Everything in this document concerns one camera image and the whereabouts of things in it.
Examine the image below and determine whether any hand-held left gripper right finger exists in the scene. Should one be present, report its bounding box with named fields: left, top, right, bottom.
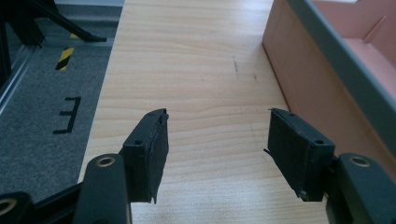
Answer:
left=263, top=107, right=336, bottom=203

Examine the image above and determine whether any pink box with grey rim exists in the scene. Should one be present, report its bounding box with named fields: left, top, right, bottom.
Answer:
left=262, top=0, right=396, bottom=182

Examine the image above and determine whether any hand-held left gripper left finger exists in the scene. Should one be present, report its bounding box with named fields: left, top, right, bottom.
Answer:
left=119, top=107, right=170, bottom=204

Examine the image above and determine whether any black metal frame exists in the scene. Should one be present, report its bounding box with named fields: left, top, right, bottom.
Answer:
left=0, top=0, right=59, bottom=89

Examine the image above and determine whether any black stand leg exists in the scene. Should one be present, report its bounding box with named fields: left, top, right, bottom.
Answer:
left=29, top=0, right=108, bottom=44

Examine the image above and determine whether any black tape floor mark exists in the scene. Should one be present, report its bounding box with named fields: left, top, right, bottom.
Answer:
left=52, top=95, right=82, bottom=135

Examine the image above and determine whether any yellow and black hazard tape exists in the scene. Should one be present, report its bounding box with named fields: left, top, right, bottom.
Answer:
left=55, top=33, right=79, bottom=72

